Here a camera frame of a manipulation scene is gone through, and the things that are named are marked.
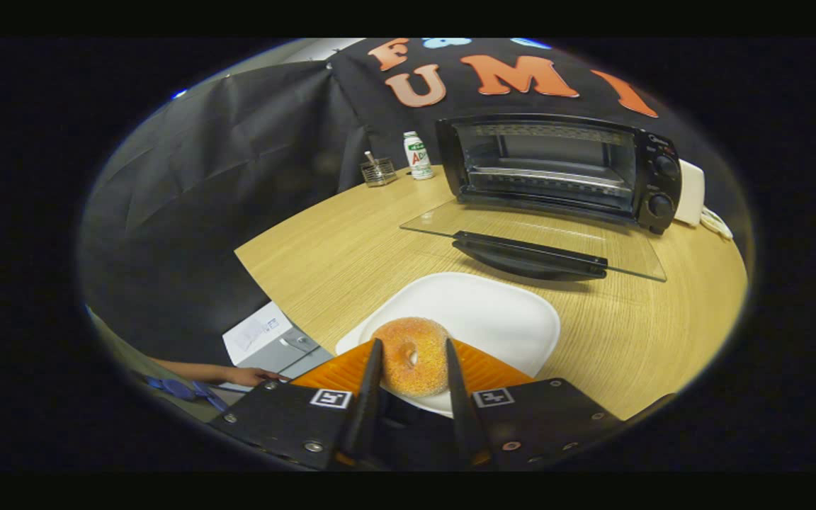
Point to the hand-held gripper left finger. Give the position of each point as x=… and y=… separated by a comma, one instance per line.
x=367, y=404

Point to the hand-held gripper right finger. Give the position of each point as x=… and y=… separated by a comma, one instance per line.
x=461, y=404

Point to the sugared orange donut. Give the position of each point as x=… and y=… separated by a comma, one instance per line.
x=422, y=375

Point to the black toaster oven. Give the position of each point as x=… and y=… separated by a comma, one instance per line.
x=642, y=205

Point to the white pop-up toaster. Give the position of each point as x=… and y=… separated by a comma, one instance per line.
x=690, y=191

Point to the white square plate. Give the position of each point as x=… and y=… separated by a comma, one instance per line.
x=479, y=319

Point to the white metal cabinet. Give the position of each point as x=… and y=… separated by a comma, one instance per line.
x=266, y=340

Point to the blue plastic tool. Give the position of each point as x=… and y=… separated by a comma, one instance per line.
x=181, y=389

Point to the white green-label bottle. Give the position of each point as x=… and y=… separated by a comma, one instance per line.
x=418, y=159

